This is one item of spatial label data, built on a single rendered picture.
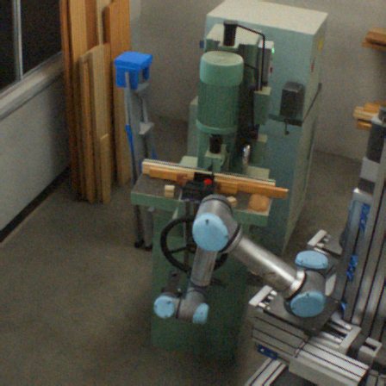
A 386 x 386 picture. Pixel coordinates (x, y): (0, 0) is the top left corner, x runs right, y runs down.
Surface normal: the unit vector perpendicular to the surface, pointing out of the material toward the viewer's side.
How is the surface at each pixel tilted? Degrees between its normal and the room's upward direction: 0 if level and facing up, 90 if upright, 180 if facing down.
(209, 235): 86
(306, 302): 94
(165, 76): 90
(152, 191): 0
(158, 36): 90
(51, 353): 0
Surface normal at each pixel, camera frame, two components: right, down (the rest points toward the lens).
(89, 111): 0.94, 0.19
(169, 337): -0.22, 0.50
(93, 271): 0.06, -0.85
